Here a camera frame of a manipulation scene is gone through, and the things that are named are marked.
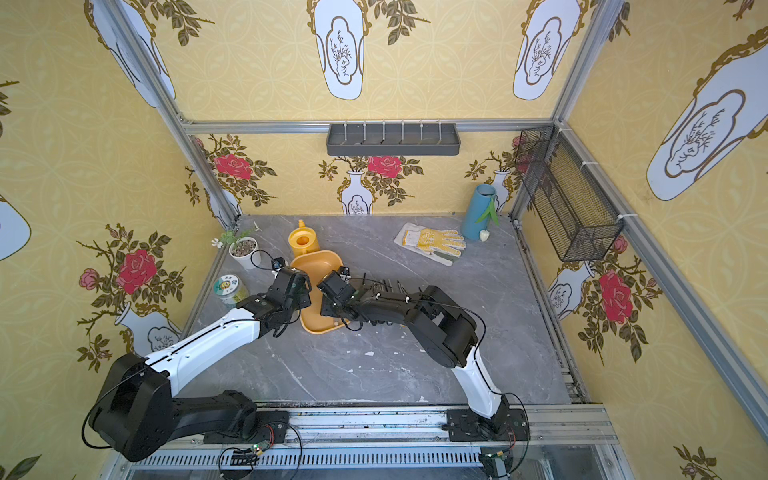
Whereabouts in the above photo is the yellow storage box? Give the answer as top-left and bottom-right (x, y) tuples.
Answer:
(291, 250), (343, 335)

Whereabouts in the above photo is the white potted plant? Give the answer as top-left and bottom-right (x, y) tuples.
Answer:
(211, 230), (260, 271)

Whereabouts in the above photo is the black wire mesh basket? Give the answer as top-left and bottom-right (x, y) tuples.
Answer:
(515, 126), (624, 262)

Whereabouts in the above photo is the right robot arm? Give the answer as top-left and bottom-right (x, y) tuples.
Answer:
(318, 267), (530, 443)

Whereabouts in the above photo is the grey wall shelf rack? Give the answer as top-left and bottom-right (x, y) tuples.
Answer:
(326, 121), (461, 157)

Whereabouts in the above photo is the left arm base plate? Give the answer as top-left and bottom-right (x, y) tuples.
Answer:
(203, 410), (290, 445)

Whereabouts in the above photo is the teal vase with flower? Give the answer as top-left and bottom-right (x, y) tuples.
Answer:
(461, 184), (498, 241)

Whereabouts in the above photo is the round tape tin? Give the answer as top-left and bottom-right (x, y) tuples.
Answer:
(213, 274), (249, 308)

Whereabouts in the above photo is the yellow watering can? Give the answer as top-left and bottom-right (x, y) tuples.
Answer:
(288, 219), (320, 257)

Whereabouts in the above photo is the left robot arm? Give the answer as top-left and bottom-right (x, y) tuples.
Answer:
(81, 267), (312, 462)

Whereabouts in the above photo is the yellow white work glove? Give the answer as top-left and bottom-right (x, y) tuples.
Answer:
(394, 223), (466, 266)

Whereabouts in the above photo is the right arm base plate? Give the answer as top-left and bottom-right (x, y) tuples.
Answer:
(442, 405), (529, 442)

